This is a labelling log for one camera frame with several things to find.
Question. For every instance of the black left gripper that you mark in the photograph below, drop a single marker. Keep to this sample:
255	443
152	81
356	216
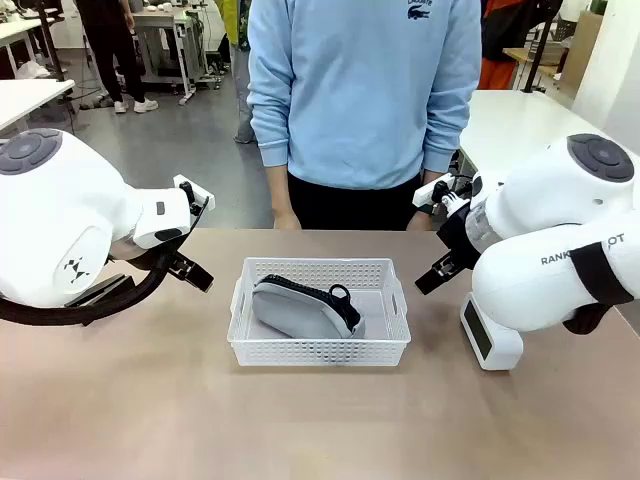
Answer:
197	225

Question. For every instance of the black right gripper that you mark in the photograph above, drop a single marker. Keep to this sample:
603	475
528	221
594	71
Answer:
457	235

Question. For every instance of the black bar tool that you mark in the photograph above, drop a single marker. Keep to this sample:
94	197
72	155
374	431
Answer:
107	287

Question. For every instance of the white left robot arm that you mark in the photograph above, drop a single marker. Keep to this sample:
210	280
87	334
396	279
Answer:
55	200

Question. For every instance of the person's right forearm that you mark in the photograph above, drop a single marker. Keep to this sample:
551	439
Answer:
272	145

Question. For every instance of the person's left forearm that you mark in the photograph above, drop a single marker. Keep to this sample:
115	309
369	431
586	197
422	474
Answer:
447	135

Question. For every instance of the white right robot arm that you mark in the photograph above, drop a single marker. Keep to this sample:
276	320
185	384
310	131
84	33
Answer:
540	210

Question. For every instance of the white perforated plastic basket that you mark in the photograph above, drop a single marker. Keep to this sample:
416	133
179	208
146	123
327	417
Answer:
320	350

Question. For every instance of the person's left hand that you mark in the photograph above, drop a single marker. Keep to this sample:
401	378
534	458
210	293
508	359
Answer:
422	223

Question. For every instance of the person's right hand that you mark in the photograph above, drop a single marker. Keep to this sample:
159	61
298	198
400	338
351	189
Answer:
286	221

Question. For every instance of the black trousers of person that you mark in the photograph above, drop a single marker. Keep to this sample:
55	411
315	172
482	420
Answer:
350	207

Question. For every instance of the large white side table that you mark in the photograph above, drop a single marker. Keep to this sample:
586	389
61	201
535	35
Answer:
520	125

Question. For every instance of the light blue sweater torso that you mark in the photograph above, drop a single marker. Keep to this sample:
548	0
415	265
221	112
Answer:
360	90

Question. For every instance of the wooden background table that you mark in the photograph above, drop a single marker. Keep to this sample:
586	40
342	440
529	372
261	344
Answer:
525	54

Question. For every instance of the background person in orange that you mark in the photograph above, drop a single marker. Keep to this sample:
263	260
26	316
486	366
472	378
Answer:
505	45

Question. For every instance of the background person in black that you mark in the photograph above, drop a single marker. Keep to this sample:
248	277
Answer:
112	45

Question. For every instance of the white table with rounded corner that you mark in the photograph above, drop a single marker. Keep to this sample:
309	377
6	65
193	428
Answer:
27	97

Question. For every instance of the black pole stand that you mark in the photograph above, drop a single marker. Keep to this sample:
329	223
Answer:
52	45
537	50

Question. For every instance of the grey background workbench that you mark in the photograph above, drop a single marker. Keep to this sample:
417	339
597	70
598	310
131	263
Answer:
170	27

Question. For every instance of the yellow green background garment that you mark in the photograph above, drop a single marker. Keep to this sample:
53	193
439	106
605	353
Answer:
235	22

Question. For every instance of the white plastic bag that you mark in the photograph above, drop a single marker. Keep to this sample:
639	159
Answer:
32	70

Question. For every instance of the tall cardboard sheet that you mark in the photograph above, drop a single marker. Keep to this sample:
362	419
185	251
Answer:
582	55

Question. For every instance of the small white background desk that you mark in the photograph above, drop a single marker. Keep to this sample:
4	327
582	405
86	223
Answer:
15	32

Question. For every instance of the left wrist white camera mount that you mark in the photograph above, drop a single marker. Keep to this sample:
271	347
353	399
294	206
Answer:
200	192

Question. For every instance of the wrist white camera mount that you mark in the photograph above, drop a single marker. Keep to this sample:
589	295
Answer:
425	192
200	192

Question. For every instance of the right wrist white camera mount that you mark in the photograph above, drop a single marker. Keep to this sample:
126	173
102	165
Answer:
425	192

